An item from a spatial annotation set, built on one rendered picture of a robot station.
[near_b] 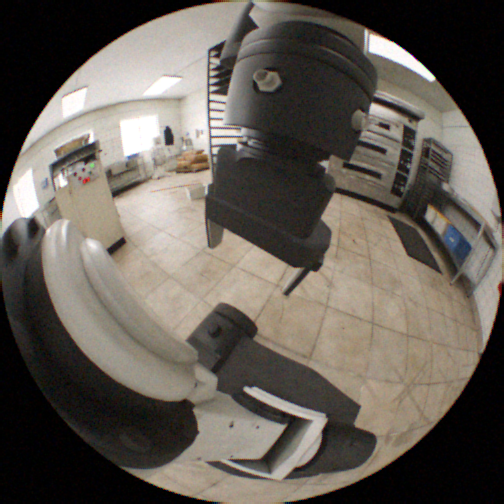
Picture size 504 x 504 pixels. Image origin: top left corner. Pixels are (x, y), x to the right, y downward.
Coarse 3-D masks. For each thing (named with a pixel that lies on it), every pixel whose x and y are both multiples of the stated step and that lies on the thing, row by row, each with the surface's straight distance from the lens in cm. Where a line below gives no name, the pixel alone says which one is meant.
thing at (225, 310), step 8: (224, 304) 56; (216, 312) 57; (224, 312) 53; (232, 312) 53; (240, 312) 53; (232, 320) 52; (240, 320) 52; (248, 320) 54; (240, 328) 54; (248, 328) 54; (256, 328) 57; (248, 336) 57
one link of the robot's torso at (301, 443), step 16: (272, 400) 35; (304, 416) 36; (320, 416) 39; (288, 432) 46; (304, 432) 38; (320, 432) 39; (288, 448) 41; (304, 448) 37; (240, 464) 40; (256, 464) 43; (272, 464) 44; (288, 464) 40
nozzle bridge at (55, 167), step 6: (90, 144) 232; (96, 144) 229; (72, 150) 226; (78, 150) 233; (84, 150) 235; (90, 150) 235; (96, 150) 231; (66, 156) 230; (72, 156) 233; (78, 156) 233; (54, 162) 225; (60, 162) 232; (66, 162) 232; (54, 168) 232; (60, 168) 231; (54, 174) 226; (60, 174) 249; (54, 180) 233; (54, 186) 231
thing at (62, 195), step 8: (104, 176) 225; (56, 192) 220; (64, 192) 220; (64, 200) 220; (112, 200) 228; (64, 208) 220; (72, 208) 220; (64, 216) 220; (72, 216) 221; (80, 224) 222
